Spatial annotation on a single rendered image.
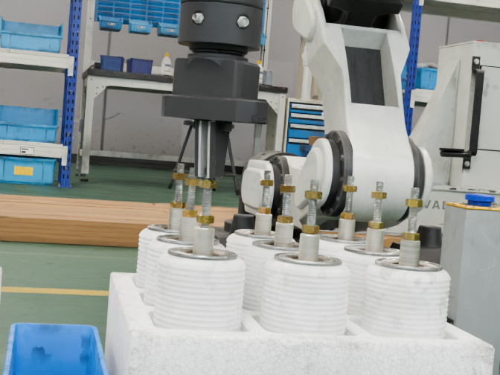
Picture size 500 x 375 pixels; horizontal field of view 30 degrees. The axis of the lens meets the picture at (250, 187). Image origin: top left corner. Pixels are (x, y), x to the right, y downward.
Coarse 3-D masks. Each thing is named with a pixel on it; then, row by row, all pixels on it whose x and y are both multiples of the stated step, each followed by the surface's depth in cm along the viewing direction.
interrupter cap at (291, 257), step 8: (280, 256) 103; (288, 256) 104; (296, 256) 105; (320, 256) 106; (328, 256) 106; (304, 264) 100; (312, 264) 99; (320, 264) 100; (328, 264) 100; (336, 264) 101
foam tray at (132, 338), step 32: (128, 288) 118; (128, 320) 99; (256, 320) 108; (352, 320) 110; (128, 352) 94; (160, 352) 93; (192, 352) 93; (224, 352) 94; (256, 352) 95; (288, 352) 95; (320, 352) 96; (352, 352) 97; (384, 352) 98; (416, 352) 98; (448, 352) 99; (480, 352) 100
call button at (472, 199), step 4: (468, 196) 127; (472, 196) 126; (476, 196) 126; (480, 196) 126; (484, 196) 126; (488, 196) 126; (492, 196) 126; (468, 200) 127; (472, 200) 126; (476, 200) 126; (480, 200) 126; (484, 200) 126; (488, 200) 126; (492, 200) 126; (468, 204) 127; (472, 204) 127; (476, 204) 126; (480, 204) 126; (484, 204) 126; (488, 204) 126
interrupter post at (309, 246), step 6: (300, 234) 103; (306, 234) 102; (312, 234) 102; (318, 234) 103; (300, 240) 103; (306, 240) 102; (312, 240) 102; (318, 240) 103; (300, 246) 103; (306, 246) 102; (312, 246) 102; (318, 246) 103; (300, 252) 103; (306, 252) 102; (312, 252) 102; (300, 258) 103; (306, 258) 102; (312, 258) 102
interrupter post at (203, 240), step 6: (198, 228) 100; (204, 228) 100; (210, 228) 100; (198, 234) 100; (204, 234) 100; (210, 234) 100; (198, 240) 100; (204, 240) 100; (210, 240) 100; (198, 246) 100; (204, 246) 100; (210, 246) 100; (198, 252) 100; (204, 252) 100; (210, 252) 100
